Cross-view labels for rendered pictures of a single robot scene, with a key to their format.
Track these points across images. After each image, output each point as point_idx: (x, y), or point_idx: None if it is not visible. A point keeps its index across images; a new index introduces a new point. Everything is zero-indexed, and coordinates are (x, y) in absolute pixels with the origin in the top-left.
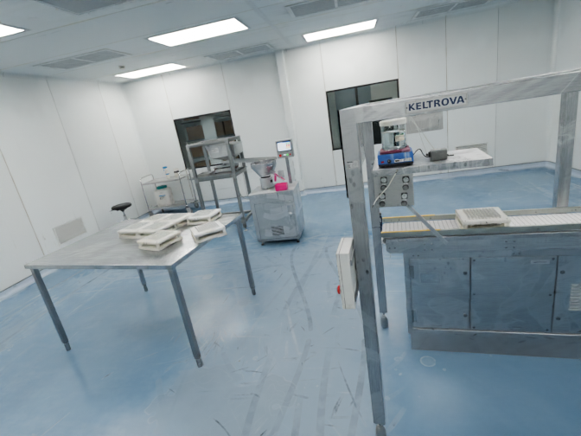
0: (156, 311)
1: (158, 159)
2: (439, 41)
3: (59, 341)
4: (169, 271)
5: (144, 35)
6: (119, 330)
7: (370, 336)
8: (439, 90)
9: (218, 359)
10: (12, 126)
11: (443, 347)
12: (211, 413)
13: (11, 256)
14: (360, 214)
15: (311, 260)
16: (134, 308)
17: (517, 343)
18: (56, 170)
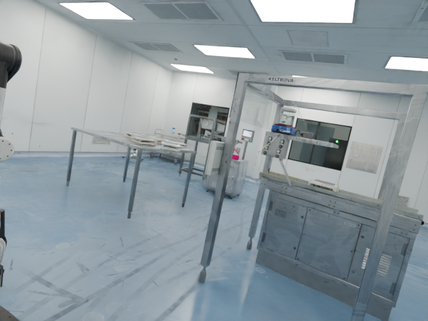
0: (122, 191)
1: (172, 123)
2: (391, 111)
3: (64, 181)
4: (138, 151)
5: (193, 42)
6: (97, 190)
7: (216, 202)
8: (381, 144)
9: (140, 220)
10: (102, 69)
11: (275, 268)
12: (120, 234)
13: (65, 135)
14: (232, 127)
15: (230, 208)
16: (111, 185)
17: (323, 283)
18: (112, 102)
